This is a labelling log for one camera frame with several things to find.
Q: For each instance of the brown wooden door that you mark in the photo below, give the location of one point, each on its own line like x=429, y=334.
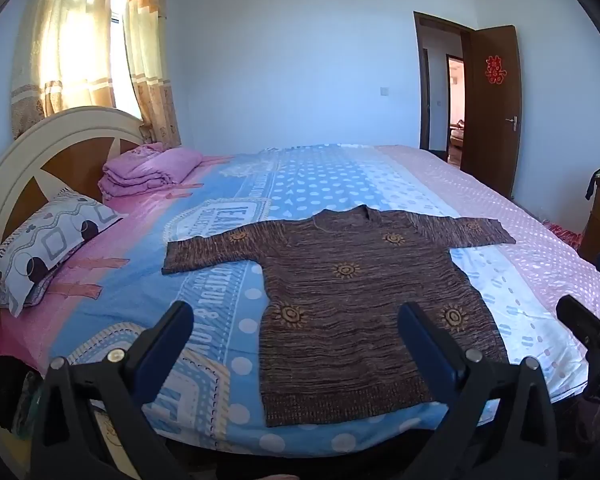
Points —
x=490, y=135

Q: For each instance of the brown sofa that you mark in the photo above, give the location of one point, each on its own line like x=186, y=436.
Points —
x=457, y=132

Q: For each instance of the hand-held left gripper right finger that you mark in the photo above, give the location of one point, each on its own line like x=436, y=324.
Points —
x=430, y=355

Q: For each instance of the narrow yellow patterned curtain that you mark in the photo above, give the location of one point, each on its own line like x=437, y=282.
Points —
x=152, y=60

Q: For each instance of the red paper door decoration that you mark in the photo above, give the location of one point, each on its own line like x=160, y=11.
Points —
x=495, y=70

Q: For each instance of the grey patterned pillow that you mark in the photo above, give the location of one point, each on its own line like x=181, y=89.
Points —
x=50, y=245

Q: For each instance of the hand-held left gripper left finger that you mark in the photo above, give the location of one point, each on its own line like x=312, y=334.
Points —
x=164, y=355

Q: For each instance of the red cloth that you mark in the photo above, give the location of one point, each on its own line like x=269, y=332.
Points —
x=565, y=234

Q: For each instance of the brown knit sweater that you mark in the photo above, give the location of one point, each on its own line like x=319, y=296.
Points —
x=350, y=310

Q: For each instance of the brown door frame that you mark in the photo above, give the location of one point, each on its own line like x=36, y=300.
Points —
x=418, y=85

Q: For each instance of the blue pink printed bed sheet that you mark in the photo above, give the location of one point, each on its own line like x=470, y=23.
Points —
x=130, y=310

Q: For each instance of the cream wooden headboard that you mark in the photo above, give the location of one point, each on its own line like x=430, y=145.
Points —
x=40, y=160

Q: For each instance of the folded pink quilt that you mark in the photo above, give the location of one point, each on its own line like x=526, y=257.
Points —
x=150, y=170

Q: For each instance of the wide yellow patterned curtain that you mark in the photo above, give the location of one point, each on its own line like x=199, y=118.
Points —
x=65, y=35

